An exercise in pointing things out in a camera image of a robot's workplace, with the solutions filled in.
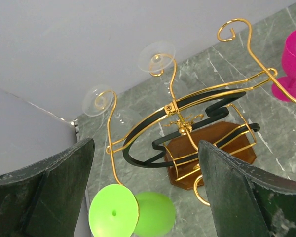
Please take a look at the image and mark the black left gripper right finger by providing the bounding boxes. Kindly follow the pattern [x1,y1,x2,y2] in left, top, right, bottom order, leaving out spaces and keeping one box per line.
[198,140,296,237]

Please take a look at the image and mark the clear wine glass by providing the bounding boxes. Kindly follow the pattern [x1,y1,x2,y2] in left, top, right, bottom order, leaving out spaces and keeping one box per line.
[138,40,188,102]

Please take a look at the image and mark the light green plastic wine glass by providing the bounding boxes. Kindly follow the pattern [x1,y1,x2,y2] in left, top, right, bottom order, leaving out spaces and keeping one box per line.
[88,184,176,237]

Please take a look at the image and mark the pink plastic wine glass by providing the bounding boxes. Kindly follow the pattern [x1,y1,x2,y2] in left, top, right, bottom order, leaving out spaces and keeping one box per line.
[278,30,296,98]

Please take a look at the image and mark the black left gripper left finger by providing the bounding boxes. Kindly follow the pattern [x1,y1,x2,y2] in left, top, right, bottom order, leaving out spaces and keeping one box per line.
[0,138,95,237]

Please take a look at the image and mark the clear glass hanging on rack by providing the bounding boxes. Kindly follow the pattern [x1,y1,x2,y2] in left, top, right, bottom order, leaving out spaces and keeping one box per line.
[82,85,142,136]

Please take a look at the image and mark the gold wire wine glass rack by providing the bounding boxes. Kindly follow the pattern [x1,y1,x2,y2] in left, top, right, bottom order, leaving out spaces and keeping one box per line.
[93,17,296,207]

